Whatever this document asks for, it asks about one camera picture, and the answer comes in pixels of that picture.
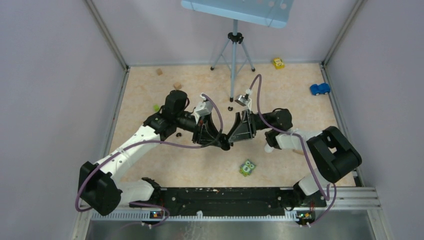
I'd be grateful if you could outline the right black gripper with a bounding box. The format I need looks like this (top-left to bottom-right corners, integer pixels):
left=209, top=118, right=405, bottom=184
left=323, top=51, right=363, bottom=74
left=224, top=109, right=273, bottom=143

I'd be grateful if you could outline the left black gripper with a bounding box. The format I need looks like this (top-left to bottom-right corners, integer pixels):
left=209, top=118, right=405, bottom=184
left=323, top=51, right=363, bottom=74
left=175, top=111, right=224, bottom=147

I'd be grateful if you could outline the black earbud charging case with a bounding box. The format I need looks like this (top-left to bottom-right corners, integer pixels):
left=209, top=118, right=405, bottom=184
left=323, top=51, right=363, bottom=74
left=219, top=133, right=232, bottom=151

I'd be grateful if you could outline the white earbud charging case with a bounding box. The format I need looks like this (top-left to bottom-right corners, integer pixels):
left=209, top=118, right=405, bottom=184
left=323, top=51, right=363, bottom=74
left=264, top=144, right=274, bottom=153

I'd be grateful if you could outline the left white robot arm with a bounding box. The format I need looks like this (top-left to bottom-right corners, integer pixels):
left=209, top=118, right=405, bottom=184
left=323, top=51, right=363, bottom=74
left=74, top=90, right=223, bottom=216

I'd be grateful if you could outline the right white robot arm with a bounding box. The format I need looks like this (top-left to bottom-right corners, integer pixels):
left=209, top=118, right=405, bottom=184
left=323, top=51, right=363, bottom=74
left=228, top=108, right=362, bottom=206

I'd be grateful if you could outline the green owl number block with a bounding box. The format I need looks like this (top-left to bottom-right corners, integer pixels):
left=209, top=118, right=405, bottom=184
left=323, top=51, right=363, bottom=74
left=239, top=159, right=257, bottom=177

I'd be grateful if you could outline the wooden cube block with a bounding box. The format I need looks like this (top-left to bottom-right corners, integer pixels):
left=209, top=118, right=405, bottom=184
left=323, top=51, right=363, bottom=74
left=173, top=82, right=182, bottom=90

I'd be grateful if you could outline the small green cube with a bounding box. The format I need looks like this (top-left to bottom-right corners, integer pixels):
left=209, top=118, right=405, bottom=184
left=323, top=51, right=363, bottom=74
left=153, top=104, right=161, bottom=112

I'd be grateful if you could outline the wooden cylinder block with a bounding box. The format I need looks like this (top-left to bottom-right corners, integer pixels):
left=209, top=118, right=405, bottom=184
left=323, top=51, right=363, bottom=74
left=292, top=149, right=305, bottom=156

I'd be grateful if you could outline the light blue tripod stand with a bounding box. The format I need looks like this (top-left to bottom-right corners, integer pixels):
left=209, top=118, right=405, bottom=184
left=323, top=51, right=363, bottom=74
left=210, top=19, right=256, bottom=103

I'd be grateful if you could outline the blue toy car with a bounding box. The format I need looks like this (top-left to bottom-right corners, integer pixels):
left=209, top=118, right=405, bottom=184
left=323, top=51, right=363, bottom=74
left=309, top=83, right=331, bottom=96

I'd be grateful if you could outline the light blue perforated board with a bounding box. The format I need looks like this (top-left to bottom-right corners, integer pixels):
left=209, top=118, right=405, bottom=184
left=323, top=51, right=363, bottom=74
left=181, top=0, right=294, bottom=29

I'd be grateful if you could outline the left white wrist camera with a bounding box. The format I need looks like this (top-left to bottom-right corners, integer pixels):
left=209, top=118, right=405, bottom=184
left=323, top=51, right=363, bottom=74
left=193, top=92, right=213, bottom=124

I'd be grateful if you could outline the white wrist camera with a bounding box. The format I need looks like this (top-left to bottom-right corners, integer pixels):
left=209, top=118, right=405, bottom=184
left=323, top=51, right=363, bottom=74
left=234, top=89, right=252, bottom=110
left=193, top=92, right=213, bottom=124

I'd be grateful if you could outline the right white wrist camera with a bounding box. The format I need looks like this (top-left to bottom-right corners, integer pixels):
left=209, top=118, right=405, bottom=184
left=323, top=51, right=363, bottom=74
left=234, top=89, right=252, bottom=110

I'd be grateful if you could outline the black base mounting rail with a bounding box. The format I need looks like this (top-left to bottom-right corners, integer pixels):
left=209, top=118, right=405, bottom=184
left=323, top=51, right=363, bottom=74
left=129, top=186, right=327, bottom=220

